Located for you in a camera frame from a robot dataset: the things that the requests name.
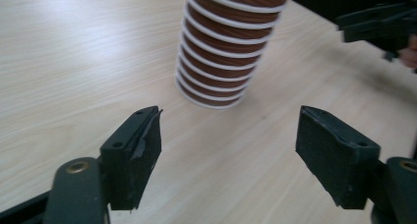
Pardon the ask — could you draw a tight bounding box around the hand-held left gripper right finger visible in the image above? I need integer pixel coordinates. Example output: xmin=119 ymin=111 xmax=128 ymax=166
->
xmin=295 ymin=105 xmax=382 ymax=210

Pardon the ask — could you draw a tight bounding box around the stack of brown paper cups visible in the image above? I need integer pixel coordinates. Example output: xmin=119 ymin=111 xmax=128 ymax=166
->
xmin=174 ymin=0 xmax=297 ymax=111

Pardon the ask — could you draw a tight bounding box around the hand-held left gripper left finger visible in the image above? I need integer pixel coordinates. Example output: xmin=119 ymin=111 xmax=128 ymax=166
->
xmin=99 ymin=105 xmax=163 ymax=211

